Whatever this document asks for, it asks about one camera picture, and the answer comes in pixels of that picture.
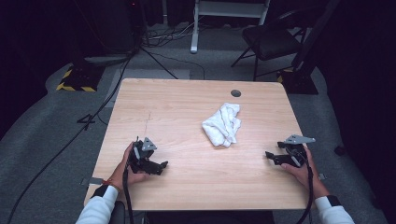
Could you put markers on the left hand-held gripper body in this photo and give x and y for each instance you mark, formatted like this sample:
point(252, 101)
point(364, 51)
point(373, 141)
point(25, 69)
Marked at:
point(140, 157)

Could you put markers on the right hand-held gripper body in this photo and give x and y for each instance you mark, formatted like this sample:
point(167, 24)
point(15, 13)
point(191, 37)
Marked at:
point(294, 152)

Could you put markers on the white towel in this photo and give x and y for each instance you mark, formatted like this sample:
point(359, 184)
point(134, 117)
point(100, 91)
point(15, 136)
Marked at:
point(222, 124)

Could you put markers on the person's right hand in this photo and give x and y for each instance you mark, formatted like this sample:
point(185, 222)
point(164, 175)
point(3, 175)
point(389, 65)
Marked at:
point(306, 174)

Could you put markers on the person's left hand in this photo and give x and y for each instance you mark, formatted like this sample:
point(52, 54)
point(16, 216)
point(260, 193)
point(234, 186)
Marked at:
point(120, 175)

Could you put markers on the grey tape strip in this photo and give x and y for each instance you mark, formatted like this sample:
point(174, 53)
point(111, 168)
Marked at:
point(322, 176)
point(93, 180)

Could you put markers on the red wristband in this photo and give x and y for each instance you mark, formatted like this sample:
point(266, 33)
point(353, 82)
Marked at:
point(112, 185)

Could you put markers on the small black floor object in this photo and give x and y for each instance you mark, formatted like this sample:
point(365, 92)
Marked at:
point(339, 150)

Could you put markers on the black left wrist cuff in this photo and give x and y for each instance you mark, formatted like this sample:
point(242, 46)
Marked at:
point(100, 190)

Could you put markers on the black wrist cuff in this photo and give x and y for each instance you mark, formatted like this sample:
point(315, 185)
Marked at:
point(100, 190)
point(333, 200)

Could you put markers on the dark rounded seat part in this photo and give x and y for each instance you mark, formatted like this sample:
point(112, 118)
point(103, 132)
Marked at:
point(119, 213)

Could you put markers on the black right wrist cuff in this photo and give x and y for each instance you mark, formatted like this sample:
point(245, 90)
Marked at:
point(333, 200)

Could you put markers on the black stand with base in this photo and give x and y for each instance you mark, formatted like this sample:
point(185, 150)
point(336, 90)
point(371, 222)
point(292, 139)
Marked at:
point(300, 79)

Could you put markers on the grey table grommet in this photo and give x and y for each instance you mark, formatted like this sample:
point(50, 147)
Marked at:
point(235, 93)

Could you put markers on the black yellow striped stand base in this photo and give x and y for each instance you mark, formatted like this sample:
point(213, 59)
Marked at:
point(79, 77)

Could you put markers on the black folding chair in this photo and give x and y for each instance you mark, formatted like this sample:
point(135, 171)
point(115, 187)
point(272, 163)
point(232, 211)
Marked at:
point(271, 40)

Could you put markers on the black computer tower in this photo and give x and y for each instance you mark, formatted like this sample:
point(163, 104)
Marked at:
point(109, 25)

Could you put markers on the white desk frame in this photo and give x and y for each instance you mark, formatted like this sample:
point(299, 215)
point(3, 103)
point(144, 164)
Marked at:
point(227, 9)

